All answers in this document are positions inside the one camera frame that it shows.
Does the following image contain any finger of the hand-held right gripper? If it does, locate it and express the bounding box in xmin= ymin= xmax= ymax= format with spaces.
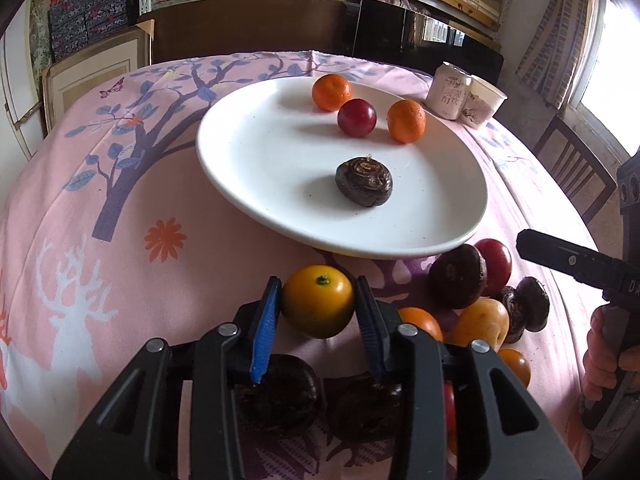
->
xmin=516 ymin=229 xmax=626 ymax=292

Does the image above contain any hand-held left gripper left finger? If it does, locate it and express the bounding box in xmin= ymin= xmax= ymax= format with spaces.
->
xmin=52 ymin=276 xmax=283 ymax=480

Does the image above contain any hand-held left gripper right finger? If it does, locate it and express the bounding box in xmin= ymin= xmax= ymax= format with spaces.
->
xmin=354 ymin=276 xmax=583 ymax=480

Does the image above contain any yellow-orange mandarin with stem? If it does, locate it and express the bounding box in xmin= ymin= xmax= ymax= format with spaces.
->
xmin=281 ymin=264 xmax=356 ymax=339

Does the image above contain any dark red plum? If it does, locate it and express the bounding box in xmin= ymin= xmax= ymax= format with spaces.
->
xmin=472 ymin=238 xmax=513 ymax=297
xmin=337 ymin=99 xmax=377 ymax=138

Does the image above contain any pale yellow round fruit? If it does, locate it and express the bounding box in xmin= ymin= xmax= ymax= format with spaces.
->
xmin=452 ymin=298 xmax=510 ymax=352

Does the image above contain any small red plum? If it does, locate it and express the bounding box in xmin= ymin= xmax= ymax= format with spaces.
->
xmin=444 ymin=382 xmax=458 ymax=436

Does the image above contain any white oval plate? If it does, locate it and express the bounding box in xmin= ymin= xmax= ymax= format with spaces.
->
xmin=196 ymin=76 xmax=489 ymax=261

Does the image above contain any person's right hand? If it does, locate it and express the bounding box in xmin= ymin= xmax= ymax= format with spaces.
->
xmin=581 ymin=304 xmax=624 ymax=404

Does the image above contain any dark wooden chair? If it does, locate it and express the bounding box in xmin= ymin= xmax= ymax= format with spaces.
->
xmin=532 ymin=114 xmax=618 ymax=223

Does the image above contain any white paper cup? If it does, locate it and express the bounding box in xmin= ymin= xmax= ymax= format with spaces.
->
xmin=460 ymin=76 xmax=508 ymax=131

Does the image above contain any pink printed tablecloth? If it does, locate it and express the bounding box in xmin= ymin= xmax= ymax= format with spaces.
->
xmin=0 ymin=50 xmax=616 ymax=480

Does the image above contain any bright window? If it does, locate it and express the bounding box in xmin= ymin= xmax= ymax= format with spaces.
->
xmin=570 ymin=0 xmax=640 ymax=161

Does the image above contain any white beverage can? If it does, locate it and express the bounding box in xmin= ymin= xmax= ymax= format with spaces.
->
xmin=426 ymin=61 xmax=473 ymax=121

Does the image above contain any checkered curtain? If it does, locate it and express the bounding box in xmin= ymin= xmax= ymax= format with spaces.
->
xmin=515 ymin=0 xmax=601 ymax=108

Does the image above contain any black glossy panel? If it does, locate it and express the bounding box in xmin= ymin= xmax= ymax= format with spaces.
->
xmin=352 ymin=0 xmax=505 ymax=83

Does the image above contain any brown wooden board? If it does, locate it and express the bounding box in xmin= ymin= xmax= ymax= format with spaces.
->
xmin=137 ymin=0 xmax=361 ymax=65

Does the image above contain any framed wooden panel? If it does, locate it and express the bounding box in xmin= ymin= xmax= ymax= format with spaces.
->
xmin=41 ymin=20 xmax=156 ymax=133

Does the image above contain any white door panel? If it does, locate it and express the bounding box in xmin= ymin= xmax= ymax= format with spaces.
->
xmin=0 ymin=5 xmax=48 ymax=161

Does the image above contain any stack of blue patterned boxes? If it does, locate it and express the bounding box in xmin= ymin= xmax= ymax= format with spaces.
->
xmin=47 ymin=0 xmax=133 ymax=63

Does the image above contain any mottled green board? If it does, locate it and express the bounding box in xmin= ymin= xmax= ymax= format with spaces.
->
xmin=30 ymin=0 xmax=53 ymax=68

